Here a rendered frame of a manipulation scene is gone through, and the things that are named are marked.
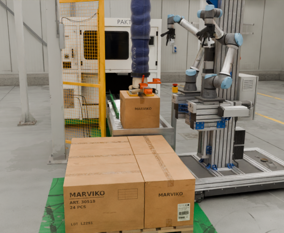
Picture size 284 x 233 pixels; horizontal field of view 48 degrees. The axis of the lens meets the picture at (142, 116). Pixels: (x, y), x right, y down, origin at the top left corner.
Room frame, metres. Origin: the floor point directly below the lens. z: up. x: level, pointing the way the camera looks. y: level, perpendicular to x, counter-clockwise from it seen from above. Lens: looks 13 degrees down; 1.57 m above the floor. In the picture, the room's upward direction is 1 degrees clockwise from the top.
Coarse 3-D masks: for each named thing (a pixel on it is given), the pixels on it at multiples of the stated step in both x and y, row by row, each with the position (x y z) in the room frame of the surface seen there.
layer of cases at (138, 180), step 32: (96, 160) 2.65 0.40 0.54; (128, 160) 2.66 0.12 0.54; (160, 160) 2.67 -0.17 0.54; (64, 192) 2.13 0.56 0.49; (96, 192) 2.17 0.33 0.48; (128, 192) 2.21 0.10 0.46; (160, 192) 2.25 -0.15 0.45; (192, 192) 2.29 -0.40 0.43; (96, 224) 2.17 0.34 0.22; (128, 224) 2.21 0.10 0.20; (160, 224) 2.25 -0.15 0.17; (192, 224) 2.29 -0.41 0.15
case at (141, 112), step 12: (120, 96) 4.04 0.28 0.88; (144, 96) 3.67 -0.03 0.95; (156, 96) 3.68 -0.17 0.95; (120, 108) 4.04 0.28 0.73; (132, 108) 3.54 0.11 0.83; (144, 108) 3.56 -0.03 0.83; (156, 108) 3.58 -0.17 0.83; (120, 120) 4.05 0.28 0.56; (132, 120) 3.54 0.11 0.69; (144, 120) 3.56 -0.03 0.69; (156, 120) 3.58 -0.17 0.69
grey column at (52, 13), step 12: (48, 0) 4.01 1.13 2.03; (48, 12) 4.01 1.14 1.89; (48, 24) 4.01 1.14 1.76; (48, 36) 4.01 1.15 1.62; (48, 48) 4.01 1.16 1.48; (48, 60) 4.01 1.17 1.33; (60, 60) 4.03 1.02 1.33; (60, 72) 4.03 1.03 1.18; (60, 84) 4.03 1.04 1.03; (60, 96) 4.03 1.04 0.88; (60, 108) 4.03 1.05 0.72; (60, 120) 4.02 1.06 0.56; (60, 132) 4.02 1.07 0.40; (60, 144) 4.02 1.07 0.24; (60, 156) 4.02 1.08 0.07
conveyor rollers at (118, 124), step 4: (108, 100) 5.61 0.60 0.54; (116, 100) 5.63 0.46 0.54; (116, 104) 5.20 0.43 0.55; (112, 108) 4.91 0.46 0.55; (112, 112) 4.63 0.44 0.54; (116, 116) 4.37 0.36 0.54; (116, 120) 4.11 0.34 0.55; (116, 124) 3.92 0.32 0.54; (120, 124) 3.93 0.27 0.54; (160, 124) 3.93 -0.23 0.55; (120, 128) 3.75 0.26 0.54
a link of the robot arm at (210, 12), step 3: (207, 6) 2.80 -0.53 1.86; (210, 6) 2.79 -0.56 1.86; (213, 6) 2.80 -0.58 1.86; (207, 9) 2.80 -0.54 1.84; (210, 9) 2.79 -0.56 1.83; (213, 9) 2.80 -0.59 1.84; (207, 12) 2.80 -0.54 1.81; (210, 12) 2.79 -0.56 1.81; (213, 12) 2.81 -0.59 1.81; (207, 15) 2.80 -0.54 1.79; (210, 15) 2.79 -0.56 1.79; (213, 15) 2.81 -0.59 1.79
